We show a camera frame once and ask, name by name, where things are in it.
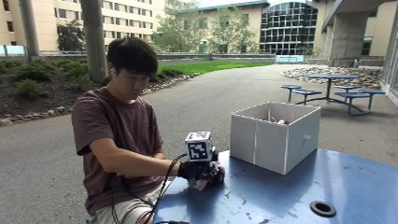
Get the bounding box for grey concrete building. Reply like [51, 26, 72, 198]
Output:
[313, 0, 398, 67]

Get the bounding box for blue round picnic table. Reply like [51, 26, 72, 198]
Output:
[305, 74, 361, 105]

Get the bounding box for white cube of black markers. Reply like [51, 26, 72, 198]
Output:
[184, 131, 216, 163]

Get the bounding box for beige building with green roof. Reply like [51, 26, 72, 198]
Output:
[164, 0, 272, 55]

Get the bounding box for low green shrubs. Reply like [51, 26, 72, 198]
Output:
[0, 58, 184, 101]

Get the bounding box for beige building with windows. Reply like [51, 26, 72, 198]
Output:
[0, 0, 167, 53]

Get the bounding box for green trees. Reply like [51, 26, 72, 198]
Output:
[152, 0, 260, 54]

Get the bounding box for green lawn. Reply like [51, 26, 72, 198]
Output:
[157, 60, 274, 76]

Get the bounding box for the person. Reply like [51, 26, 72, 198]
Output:
[71, 36, 188, 224]

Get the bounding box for thin grey concrete pillar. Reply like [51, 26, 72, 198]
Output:
[18, 0, 43, 59]

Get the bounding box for thick grey concrete pillar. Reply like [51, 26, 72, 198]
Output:
[79, 0, 108, 84]

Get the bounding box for dark glass facade building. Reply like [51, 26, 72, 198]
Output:
[259, 1, 320, 56]

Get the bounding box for pile of grey rocks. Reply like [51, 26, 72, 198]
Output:
[280, 65, 385, 91]

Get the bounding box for row of border stones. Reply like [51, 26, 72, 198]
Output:
[0, 73, 201, 127]

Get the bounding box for black table hole ring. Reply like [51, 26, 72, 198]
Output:
[309, 200, 337, 218]

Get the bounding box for white cardboard box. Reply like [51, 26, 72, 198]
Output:
[229, 101, 322, 176]

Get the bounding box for blue round picnic seat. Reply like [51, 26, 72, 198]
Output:
[333, 85, 364, 94]
[358, 89, 389, 110]
[280, 84, 304, 104]
[292, 89, 324, 106]
[333, 91, 373, 117]

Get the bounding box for black glove cable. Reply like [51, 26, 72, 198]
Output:
[145, 153, 189, 224]

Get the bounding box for light blue banner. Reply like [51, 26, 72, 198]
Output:
[274, 54, 306, 64]

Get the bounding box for thin black body cable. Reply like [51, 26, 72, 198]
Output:
[108, 172, 123, 224]

